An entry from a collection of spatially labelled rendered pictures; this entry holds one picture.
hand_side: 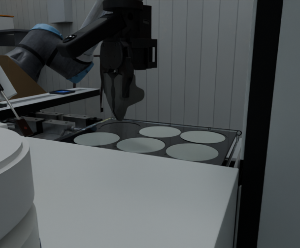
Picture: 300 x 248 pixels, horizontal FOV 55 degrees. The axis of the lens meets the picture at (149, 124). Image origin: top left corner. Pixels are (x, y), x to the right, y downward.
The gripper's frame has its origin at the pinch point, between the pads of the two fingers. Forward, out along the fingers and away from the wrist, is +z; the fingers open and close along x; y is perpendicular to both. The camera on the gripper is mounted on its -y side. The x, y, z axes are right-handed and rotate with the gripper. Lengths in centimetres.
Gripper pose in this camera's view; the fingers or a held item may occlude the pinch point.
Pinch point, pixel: (116, 114)
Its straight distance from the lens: 54.6
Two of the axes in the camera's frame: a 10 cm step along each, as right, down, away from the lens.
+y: 7.7, -1.6, 6.1
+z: 0.0, 9.7, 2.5
